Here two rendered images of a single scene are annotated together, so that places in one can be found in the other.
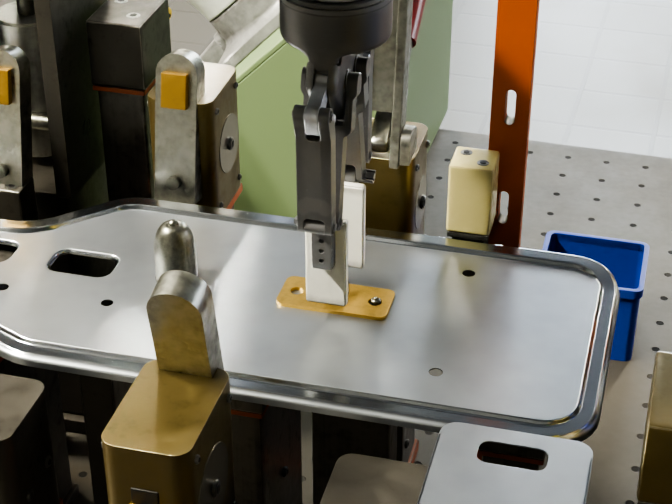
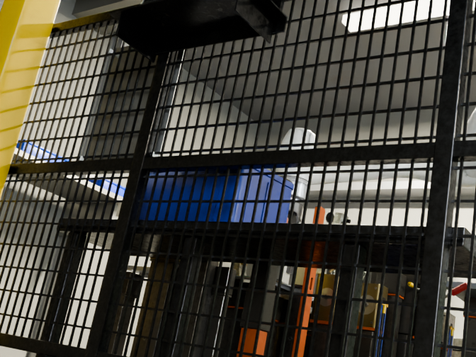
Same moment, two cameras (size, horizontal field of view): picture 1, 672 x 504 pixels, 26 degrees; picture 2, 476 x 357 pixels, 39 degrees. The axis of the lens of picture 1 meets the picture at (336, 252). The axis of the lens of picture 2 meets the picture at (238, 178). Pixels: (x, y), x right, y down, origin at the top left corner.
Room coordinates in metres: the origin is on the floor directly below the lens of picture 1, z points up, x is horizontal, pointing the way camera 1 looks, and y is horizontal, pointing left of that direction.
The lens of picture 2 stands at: (1.44, -1.67, 0.75)
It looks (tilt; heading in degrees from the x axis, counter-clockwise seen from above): 17 degrees up; 113
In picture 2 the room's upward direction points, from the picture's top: 11 degrees clockwise
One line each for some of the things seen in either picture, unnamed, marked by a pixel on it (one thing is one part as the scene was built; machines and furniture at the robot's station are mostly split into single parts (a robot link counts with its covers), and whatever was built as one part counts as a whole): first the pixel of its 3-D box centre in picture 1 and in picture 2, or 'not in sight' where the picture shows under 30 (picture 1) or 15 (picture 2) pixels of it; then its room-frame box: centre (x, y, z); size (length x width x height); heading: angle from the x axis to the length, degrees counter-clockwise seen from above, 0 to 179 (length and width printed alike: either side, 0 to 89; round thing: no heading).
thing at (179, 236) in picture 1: (175, 257); not in sight; (0.93, 0.12, 1.02); 0.03 x 0.03 x 0.07
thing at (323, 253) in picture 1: (320, 242); not in sight; (0.86, 0.01, 1.08); 0.03 x 0.01 x 0.05; 165
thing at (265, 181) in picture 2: not in sight; (211, 205); (0.87, -0.44, 1.09); 0.30 x 0.17 x 0.13; 157
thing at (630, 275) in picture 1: (589, 295); not in sight; (1.28, -0.27, 0.74); 0.11 x 0.10 x 0.09; 75
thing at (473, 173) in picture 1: (463, 347); (293, 337); (1.00, -0.11, 0.88); 0.04 x 0.04 x 0.37; 75
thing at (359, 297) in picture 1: (335, 292); not in sight; (0.90, 0.00, 1.01); 0.08 x 0.04 x 0.01; 75
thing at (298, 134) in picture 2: not in sight; (296, 156); (0.89, 0.01, 1.39); 0.13 x 0.11 x 0.16; 126
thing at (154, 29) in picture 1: (144, 218); (382, 350); (1.17, 0.18, 0.91); 0.07 x 0.05 x 0.42; 165
